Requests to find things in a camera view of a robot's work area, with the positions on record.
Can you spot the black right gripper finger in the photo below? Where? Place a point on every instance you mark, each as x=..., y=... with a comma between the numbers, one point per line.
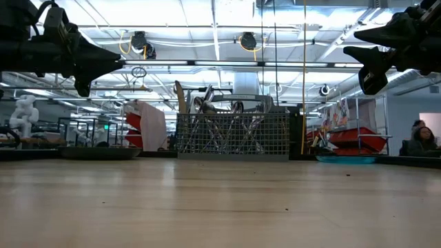
x=373, y=69
x=389, y=32

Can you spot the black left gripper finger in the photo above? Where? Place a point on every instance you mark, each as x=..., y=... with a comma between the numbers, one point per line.
x=83, y=87
x=100, y=60

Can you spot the silver knife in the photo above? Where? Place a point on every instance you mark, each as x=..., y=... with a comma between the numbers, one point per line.
x=180, y=96
x=208, y=93

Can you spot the silver spoon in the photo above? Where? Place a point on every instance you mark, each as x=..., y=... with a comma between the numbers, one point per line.
x=198, y=102

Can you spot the silver fork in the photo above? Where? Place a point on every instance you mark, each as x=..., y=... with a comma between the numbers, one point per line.
x=260, y=106

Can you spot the grey plastic cutlery basket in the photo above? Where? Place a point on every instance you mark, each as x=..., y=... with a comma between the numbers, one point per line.
x=234, y=134

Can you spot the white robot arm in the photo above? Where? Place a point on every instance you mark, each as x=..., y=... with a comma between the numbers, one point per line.
x=24, y=113

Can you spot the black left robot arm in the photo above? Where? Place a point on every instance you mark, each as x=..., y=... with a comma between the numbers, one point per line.
x=17, y=51

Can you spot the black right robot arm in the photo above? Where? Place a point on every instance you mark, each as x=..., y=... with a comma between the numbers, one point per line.
x=435, y=4

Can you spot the red storage bin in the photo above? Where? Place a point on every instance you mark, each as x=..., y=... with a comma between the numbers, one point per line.
x=355, y=137
x=135, y=138
x=351, y=151
x=133, y=120

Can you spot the black round plate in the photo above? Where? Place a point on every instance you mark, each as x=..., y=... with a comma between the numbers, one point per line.
x=100, y=153

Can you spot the person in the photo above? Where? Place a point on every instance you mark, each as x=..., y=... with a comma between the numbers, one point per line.
x=418, y=123
x=423, y=143

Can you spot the pale pink sheet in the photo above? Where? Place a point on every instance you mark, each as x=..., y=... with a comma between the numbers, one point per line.
x=153, y=125

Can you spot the black box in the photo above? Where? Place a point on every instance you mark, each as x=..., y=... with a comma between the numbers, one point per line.
x=295, y=132

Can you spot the long ceiling light bar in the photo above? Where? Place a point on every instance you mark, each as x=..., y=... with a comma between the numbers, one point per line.
x=224, y=63

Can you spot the black metal frame rig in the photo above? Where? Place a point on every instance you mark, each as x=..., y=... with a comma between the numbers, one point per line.
x=89, y=120

